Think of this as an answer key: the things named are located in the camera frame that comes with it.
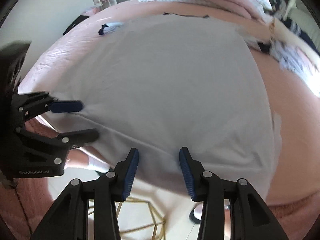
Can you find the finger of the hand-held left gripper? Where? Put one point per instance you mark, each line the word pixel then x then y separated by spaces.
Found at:
pixel 66 106
pixel 82 135

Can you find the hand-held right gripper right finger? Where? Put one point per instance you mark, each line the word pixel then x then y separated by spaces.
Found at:
pixel 187 177

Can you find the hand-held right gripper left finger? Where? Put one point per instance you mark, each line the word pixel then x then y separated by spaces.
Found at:
pixel 130 172

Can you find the light blue navy-trimmed T-shirt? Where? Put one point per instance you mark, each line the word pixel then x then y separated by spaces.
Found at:
pixel 162 80

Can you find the stack of folded clothes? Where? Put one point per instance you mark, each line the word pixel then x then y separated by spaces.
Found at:
pixel 287 52

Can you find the person's left leg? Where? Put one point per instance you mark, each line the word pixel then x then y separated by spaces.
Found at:
pixel 95 163

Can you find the pink storage box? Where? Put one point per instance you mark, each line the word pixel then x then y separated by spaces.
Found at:
pixel 92 11

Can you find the bed with pink sheet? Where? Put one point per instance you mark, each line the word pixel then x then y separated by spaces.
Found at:
pixel 287 130

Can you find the navy striped garment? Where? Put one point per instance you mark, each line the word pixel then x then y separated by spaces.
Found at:
pixel 298 31

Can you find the grey padded headboard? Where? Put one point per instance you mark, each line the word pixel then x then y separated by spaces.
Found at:
pixel 300 12

